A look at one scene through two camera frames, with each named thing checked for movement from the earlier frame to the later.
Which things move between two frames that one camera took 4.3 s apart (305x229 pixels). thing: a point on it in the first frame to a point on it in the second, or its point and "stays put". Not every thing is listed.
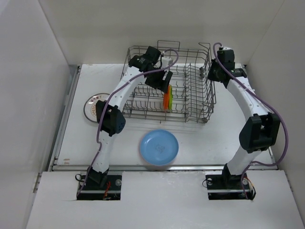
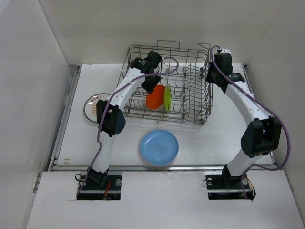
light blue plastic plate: x=159 y=147 stays put
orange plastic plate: x=166 y=96 to x=155 y=99
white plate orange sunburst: x=89 y=106 stays put
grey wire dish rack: x=190 y=97 stays put
